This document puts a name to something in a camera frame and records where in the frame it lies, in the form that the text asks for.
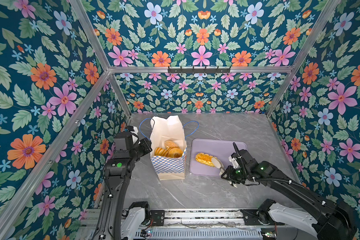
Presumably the lavender plastic tray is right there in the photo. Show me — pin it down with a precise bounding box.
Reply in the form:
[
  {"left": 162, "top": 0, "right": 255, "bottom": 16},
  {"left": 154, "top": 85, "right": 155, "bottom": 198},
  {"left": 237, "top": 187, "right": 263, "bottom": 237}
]
[{"left": 190, "top": 139, "right": 235, "bottom": 178}]

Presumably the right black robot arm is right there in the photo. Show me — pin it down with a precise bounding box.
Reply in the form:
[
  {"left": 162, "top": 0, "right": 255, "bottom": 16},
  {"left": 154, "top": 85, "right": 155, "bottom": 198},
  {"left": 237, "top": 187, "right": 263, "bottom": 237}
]
[{"left": 212, "top": 157, "right": 357, "bottom": 240}]

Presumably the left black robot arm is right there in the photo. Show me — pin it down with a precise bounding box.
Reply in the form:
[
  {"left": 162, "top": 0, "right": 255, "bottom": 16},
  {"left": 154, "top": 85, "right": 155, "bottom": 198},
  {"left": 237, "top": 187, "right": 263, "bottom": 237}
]
[{"left": 92, "top": 134, "right": 152, "bottom": 240}]

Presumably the ring shaped pretzel bread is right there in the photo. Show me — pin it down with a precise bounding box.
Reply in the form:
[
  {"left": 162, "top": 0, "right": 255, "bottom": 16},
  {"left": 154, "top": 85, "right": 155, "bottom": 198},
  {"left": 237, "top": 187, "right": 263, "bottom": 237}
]
[{"left": 167, "top": 148, "right": 184, "bottom": 158}]

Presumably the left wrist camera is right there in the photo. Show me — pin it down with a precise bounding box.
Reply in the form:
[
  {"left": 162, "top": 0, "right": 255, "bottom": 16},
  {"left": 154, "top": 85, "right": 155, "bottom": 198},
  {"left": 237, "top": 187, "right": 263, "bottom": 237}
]
[{"left": 114, "top": 126, "right": 139, "bottom": 151}]

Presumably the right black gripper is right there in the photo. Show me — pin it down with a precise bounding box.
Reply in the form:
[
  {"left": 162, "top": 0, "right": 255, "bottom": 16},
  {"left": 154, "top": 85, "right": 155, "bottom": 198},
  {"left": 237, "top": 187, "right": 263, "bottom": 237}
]
[{"left": 218, "top": 165, "right": 249, "bottom": 184}]

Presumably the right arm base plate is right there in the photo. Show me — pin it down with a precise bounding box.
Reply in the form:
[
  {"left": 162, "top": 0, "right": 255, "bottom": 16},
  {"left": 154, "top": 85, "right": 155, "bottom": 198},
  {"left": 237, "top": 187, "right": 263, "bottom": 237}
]
[{"left": 240, "top": 209, "right": 285, "bottom": 226}]

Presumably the ridged long bread roll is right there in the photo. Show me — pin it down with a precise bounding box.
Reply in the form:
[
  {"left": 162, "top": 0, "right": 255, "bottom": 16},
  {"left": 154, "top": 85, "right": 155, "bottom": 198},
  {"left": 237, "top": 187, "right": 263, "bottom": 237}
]
[{"left": 155, "top": 147, "right": 168, "bottom": 157}]

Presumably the braided pastry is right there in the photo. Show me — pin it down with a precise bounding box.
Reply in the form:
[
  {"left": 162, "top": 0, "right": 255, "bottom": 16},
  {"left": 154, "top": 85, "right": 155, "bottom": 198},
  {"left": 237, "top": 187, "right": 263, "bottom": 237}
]
[{"left": 195, "top": 153, "right": 215, "bottom": 167}]

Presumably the round orange bun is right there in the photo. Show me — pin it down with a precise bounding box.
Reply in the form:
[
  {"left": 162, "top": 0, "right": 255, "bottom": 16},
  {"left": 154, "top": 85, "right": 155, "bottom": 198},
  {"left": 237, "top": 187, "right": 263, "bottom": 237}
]
[{"left": 164, "top": 140, "right": 179, "bottom": 149}]

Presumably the checkered paper bag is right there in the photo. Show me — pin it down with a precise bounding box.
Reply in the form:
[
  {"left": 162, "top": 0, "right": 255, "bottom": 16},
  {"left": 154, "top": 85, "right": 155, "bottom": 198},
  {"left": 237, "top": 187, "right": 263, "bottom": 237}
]
[{"left": 141, "top": 116, "right": 199, "bottom": 181}]

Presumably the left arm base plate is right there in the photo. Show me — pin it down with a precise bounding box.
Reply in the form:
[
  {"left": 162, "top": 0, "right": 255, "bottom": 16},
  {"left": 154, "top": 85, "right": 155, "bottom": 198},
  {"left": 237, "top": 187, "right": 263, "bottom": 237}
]
[{"left": 149, "top": 210, "right": 166, "bottom": 227}]

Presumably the black hook rail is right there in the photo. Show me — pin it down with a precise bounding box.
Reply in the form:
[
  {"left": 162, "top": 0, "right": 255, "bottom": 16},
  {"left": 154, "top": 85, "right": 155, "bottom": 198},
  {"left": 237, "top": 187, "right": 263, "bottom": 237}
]
[{"left": 167, "top": 66, "right": 231, "bottom": 75}]

